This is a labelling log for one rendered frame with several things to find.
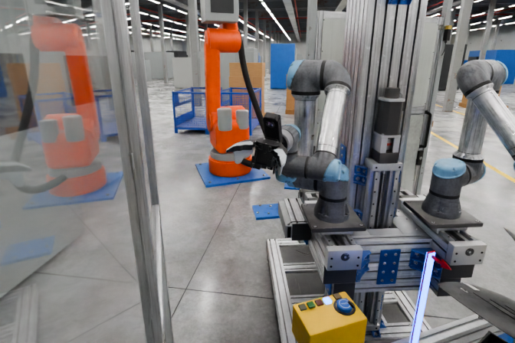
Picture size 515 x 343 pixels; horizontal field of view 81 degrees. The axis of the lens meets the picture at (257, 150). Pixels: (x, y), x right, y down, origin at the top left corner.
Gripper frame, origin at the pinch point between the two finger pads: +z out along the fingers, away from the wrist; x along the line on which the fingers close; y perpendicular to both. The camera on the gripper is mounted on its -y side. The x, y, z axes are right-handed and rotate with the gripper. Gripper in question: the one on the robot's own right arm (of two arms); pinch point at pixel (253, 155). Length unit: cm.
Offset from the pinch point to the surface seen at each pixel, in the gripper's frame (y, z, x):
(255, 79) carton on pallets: 71, -714, 289
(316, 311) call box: 35.6, 2.6, -23.4
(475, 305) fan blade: 20, 0, -54
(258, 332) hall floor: 148, -76, 9
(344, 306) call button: 33.7, -0.5, -29.8
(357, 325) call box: 35.3, 1.9, -33.6
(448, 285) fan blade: 21, -5, -50
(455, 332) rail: 51, -27, -65
